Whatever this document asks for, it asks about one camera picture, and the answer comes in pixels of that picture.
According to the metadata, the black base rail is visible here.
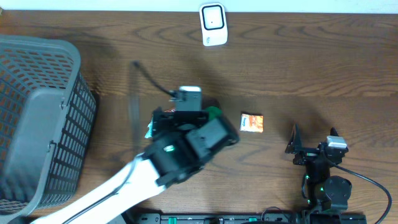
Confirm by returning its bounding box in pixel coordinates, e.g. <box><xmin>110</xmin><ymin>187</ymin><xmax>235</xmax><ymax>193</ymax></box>
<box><xmin>132</xmin><ymin>212</ymin><xmax>367</xmax><ymax>224</ymax></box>

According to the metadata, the grey plastic shopping basket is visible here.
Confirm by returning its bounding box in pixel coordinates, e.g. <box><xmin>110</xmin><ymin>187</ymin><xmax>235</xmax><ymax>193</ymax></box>
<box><xmin>1</xmin><ymin>35</ymin><xmax>97</xmax><ymax>223</ymax></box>

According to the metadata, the white barcode scanner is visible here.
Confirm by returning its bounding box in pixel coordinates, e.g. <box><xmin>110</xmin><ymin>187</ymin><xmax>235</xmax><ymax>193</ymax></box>
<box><xmin>199</xmin><ymin>2</ymin><xmax>228</xmax><ymax>47</ymax></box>

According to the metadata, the mint green snack packet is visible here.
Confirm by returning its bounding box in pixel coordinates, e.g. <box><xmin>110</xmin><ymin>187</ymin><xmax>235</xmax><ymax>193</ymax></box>
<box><xmin>144</xmin><ymin>117</ymin><xmax>154</xmax><ymax>139</ymax></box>

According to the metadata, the orange tissue packet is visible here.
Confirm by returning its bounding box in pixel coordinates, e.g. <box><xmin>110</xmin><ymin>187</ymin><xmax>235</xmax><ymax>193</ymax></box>
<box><xmin>240</xmin><ymin>114</ymin><xmax>264</xmax><ymax>133</ymax></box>

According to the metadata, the green lid white jar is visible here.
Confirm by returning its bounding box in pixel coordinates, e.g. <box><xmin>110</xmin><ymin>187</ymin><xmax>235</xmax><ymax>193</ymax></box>
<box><xmin>205</xmin><ymin>106</ymin><xmax>223</xmax><ymax>120</ymax></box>

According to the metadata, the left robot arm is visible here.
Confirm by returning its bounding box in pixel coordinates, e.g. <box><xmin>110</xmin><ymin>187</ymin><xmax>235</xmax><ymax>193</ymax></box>
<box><xmin>35</xmin><ymin>110</ymin><xmax>239</xmax><ymax>224</ymax></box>

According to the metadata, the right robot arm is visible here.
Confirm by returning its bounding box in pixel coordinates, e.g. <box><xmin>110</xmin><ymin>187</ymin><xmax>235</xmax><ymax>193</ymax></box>
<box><xmin>285</xmin><ymin>124</ymin><xmax>352</xmax><ymax>222</ymax></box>

